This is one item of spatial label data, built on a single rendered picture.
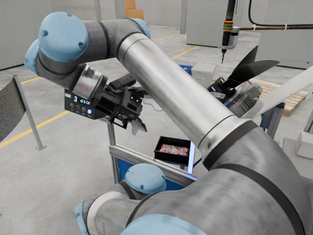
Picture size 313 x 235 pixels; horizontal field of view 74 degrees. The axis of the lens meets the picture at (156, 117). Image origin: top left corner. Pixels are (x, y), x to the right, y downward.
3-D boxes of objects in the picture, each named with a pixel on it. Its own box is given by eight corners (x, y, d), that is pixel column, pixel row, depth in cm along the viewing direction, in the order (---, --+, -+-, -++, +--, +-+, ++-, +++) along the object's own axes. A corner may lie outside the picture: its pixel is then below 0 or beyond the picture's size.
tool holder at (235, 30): (232, 45, 112) (235, 26, 107) (237, 48, 106) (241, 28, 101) (215, 46, 111) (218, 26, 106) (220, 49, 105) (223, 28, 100)
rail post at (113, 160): (126, 223, 179) (118, 153, 139) (124, 227, 176) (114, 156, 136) (123, 221, 180) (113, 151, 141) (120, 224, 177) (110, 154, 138)
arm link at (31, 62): (19, 57, 40) (22, 72, 47) (74, 86, 44) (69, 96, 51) (40, 27, 42) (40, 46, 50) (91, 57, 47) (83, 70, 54)
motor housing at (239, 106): (233, 117, 145) (221, 103, 146) (262, 99, 130) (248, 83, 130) (224, 134, 128) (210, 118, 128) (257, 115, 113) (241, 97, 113)
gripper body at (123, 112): (127, 131, 54) (84, 110, 50) (132, 108, 60) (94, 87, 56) (143, 115, 50) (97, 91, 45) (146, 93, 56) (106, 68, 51)
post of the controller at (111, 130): (116, 143, 135) (112, 117, 125) (113, 146, 133) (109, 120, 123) (112, 142, 136) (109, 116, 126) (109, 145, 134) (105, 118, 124)
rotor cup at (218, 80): (221, 100, 140) (208, 85, 140) (239, 87, 130) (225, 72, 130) (215, 108, 129) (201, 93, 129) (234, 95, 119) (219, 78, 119)
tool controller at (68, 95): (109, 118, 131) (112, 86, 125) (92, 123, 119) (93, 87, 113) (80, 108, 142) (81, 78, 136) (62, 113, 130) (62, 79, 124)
